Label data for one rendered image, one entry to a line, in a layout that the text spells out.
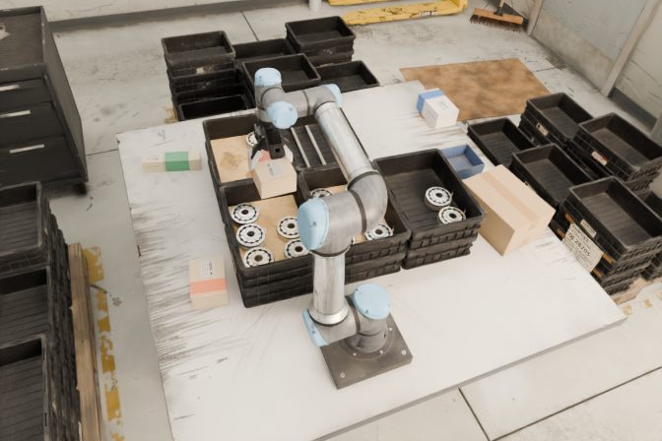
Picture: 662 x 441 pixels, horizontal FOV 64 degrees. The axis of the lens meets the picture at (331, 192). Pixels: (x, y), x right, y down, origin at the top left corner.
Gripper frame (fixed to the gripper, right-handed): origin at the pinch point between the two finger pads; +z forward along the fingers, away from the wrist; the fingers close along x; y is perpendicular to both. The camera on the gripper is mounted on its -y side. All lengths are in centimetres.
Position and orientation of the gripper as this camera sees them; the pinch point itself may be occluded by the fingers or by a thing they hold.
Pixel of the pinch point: (271, 167)
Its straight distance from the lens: 177.2
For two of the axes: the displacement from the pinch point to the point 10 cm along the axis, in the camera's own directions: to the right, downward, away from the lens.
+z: -0.6, 7.1, 7.0
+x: -9.3, 2.2, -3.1
